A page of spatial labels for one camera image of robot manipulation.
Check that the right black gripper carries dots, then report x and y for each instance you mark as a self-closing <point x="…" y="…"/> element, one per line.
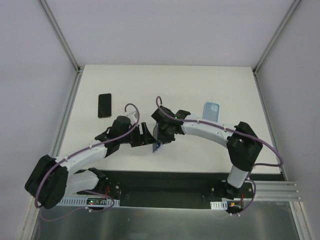
<point x="163" y="135"/>

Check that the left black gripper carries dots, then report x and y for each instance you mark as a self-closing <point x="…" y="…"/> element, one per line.
<point x="137" y="136"/>

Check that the white cable duct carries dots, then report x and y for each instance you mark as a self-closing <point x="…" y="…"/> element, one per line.
<point x="219" y="205"/>
<point x="98" y="202"/>

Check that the left white cable duct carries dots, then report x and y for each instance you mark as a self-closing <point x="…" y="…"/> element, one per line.
<point x="98" y="202"/>

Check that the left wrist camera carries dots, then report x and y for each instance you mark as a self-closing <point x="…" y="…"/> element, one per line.
<point x="133" y="116"/>

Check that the left aluminium frame post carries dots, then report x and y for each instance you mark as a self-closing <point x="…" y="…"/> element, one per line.
<point x="59" y="34"/>

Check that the aluminium front rail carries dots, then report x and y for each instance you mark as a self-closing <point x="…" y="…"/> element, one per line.
<point x="277" y="191"/>

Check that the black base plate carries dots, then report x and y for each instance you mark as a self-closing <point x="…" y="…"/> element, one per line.
<point x="175" y="190"/>

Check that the aluminium frame post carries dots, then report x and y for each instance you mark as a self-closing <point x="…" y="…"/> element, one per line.
<point x="277" y="34"/>
<point x="59" y="34"/>

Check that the right white cable duct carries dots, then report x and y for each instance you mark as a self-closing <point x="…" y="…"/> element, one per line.
<point x="219" y="205"/>

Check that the right aluminium frame post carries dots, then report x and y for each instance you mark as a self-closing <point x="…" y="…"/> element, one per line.
<point x="277" y="34"/>

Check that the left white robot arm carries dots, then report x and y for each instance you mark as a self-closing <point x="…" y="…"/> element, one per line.
<point x="51" y="176"/>

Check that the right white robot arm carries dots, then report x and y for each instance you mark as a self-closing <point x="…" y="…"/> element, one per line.
<point x="240" y="142"/>

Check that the phone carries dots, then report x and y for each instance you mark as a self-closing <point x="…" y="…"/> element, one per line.
<point x="156" y="145"/>
<point x="211" y="111"/>

